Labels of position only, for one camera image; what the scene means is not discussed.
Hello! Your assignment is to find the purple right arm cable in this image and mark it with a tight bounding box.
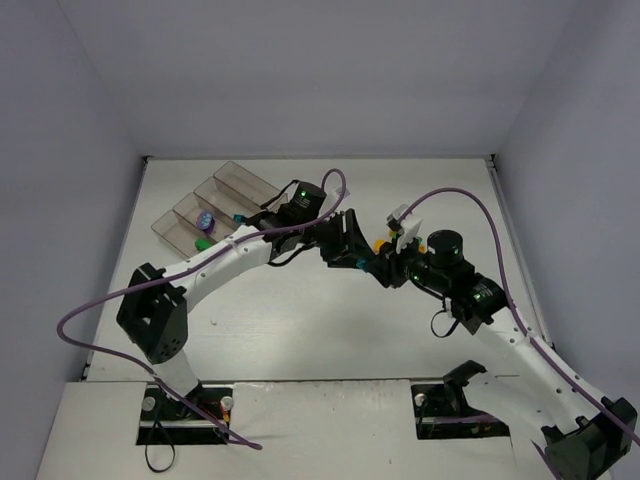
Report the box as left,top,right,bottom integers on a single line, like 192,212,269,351
399,187,639,480

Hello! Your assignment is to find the black cable loop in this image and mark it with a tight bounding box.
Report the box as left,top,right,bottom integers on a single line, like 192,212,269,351
143,419,176,474

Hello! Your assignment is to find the purple butterfly lego piece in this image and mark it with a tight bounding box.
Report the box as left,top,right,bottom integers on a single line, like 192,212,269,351
195,210,216,235

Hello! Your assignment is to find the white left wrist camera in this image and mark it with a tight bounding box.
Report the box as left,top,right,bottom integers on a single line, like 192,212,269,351
327,186,350,206

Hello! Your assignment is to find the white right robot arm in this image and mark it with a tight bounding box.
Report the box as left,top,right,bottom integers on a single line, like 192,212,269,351
364,230,638,479

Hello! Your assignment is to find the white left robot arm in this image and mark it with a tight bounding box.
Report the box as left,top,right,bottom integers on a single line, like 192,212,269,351
116,181,347,399

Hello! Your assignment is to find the green curved lego brick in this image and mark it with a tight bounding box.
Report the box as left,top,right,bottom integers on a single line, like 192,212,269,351
194,239,211,252

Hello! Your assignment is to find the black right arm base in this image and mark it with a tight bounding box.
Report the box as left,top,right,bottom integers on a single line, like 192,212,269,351
411,360,510,440

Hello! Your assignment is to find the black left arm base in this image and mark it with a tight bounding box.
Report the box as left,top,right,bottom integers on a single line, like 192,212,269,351
136,384,229,446

